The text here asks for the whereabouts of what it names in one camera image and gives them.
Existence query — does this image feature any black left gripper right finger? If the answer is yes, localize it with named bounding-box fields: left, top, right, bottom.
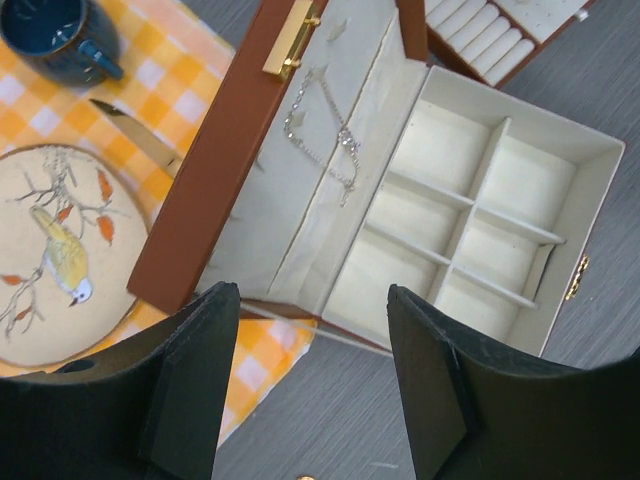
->
left=387, top=285, right=639, bottom=479

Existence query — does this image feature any brown jewelry tray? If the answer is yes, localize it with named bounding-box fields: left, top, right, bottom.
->
left=425, top=0, right=592, bottom=89

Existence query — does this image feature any small dark blue cup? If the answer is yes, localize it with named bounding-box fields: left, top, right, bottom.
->
left=1, top=0, right=124, bottom=88

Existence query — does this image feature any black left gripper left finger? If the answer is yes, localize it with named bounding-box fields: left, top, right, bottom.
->
left=1, top=282, right=240, bottom=479

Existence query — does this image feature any gold knife on cloth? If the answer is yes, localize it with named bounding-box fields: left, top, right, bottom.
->
left=90, top=98, right=183, bottom=178

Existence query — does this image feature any silver crystal necklace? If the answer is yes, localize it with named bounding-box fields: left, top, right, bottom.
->
left=283, top=67, right=362, bottom=207

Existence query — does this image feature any brown jewelry box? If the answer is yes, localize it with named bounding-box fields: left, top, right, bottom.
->
left=128, top=1, right=625, bottom=355

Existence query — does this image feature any orange white checkered cloth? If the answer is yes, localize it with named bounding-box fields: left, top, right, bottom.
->
left=1, top=1, right=318, bottom=446

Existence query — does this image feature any beige floral ceramic plate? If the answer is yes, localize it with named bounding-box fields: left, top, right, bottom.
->
left=1, top=144, right=149, bottom=376

